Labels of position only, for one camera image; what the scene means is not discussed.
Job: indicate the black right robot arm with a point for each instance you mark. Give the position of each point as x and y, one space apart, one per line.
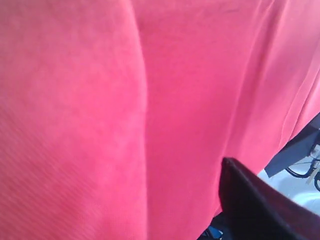
304 145

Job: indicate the red table cloth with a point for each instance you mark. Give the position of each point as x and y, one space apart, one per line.
115 115

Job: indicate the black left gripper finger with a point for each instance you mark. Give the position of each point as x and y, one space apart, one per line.
255 211

